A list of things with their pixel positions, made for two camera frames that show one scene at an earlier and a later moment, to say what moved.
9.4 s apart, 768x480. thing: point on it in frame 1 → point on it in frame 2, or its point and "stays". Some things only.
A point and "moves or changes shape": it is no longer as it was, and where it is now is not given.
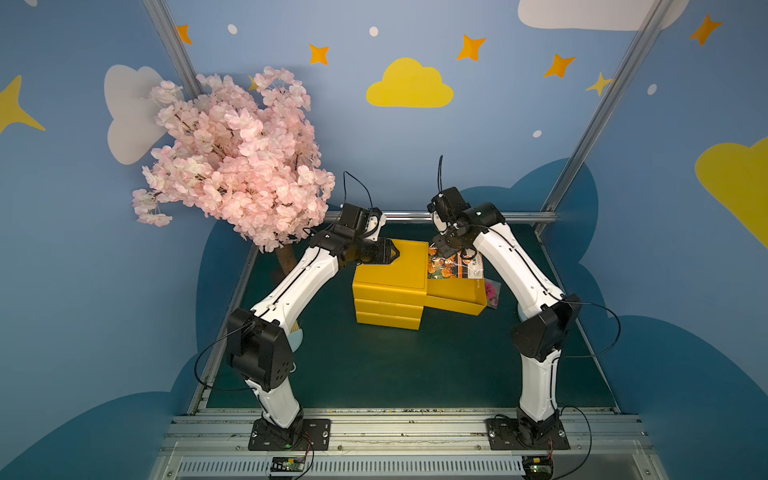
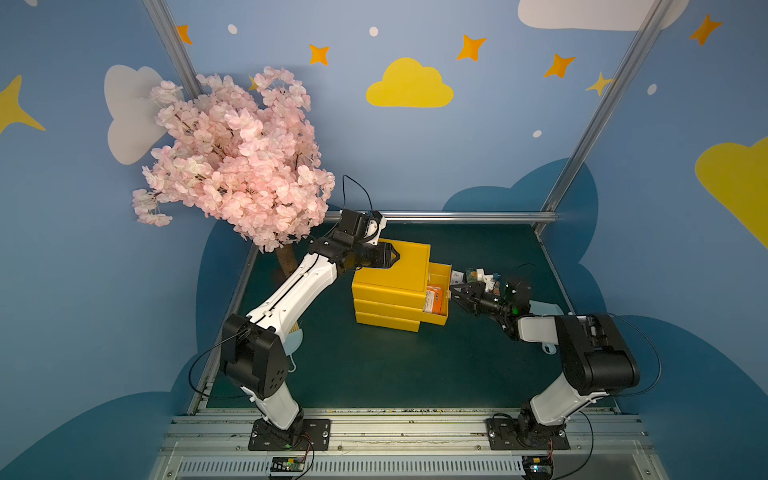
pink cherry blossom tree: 248,154 stays
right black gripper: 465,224 → 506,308
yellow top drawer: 460,295 moves or changes shape
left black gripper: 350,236 stays
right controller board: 538,467 stays
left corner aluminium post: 174,44 stays
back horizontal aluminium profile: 426,217 stays
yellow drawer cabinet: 393,295 stays
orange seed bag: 449,267 → 434,299
